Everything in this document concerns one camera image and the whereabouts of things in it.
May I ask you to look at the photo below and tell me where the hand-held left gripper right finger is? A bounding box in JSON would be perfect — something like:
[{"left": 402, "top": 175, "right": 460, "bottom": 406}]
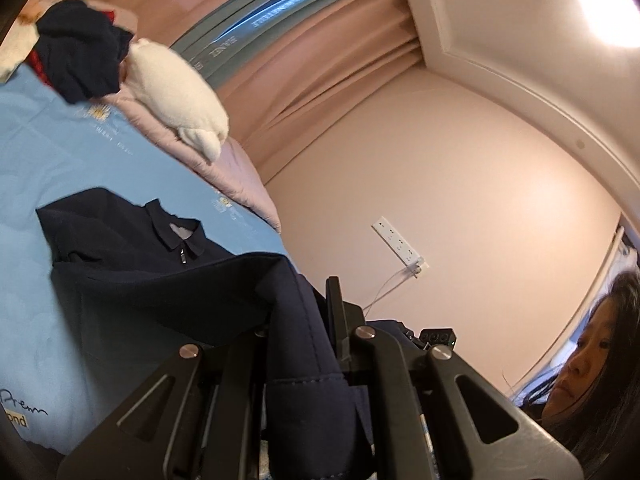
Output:
[{"left": 325, "top": 275, "right": 585, "bottom": 480}]

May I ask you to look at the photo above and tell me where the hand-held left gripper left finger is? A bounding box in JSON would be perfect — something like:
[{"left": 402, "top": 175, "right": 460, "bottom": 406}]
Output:
[{"left": 56, "top": 332, "right": 268, "bottom": 480}]

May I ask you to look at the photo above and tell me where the navy blue jacket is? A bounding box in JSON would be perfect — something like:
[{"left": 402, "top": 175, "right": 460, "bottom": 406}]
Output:
[{"left": 36, "top": 187, "right": 376, "bottom": 480}]

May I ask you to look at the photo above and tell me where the dark navy clothes heap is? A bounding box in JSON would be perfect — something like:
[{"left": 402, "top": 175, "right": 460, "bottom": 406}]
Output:
[{"left": 31, "top": 0, "right": 135, "bottom": 105}]

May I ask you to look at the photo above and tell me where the woman with dark hair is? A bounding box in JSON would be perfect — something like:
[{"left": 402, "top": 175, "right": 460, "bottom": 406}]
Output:
[{"left": 505, "top": 270, "right": 640, "bottom": 480}]

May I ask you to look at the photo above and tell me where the pink quilt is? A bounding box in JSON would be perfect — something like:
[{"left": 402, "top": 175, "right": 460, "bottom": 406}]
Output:
[{"left": 102, "top": 92, "right": 283, "bottom": 233}]

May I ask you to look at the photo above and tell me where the blue floral bedsheet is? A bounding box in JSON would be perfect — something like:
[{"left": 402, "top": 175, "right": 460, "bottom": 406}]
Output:
[{"left": 0, "top": 67, "right": 291, "bottom": 456}]

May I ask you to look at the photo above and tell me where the white fluffy pillow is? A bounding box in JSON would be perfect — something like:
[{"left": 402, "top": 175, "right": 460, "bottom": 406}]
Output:
[{"left": 120, "top": 37, "right": 231, "bottom": 163}]

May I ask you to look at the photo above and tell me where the grey-blue curtain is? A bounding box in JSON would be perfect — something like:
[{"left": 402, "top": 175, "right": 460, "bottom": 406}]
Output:
[{"left": 172, "top": 0, "right": 398, "bottom": 91}]

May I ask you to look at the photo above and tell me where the ceiling lamp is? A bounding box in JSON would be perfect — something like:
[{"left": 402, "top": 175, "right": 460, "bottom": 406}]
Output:
[{"left": 572, "top": 0, "right": 640, "bottom": 48}]

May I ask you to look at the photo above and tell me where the white wall socket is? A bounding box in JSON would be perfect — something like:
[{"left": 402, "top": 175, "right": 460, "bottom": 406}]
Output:
[{"left": 371, "top": 216, "right": 430, "bottom": 277}]

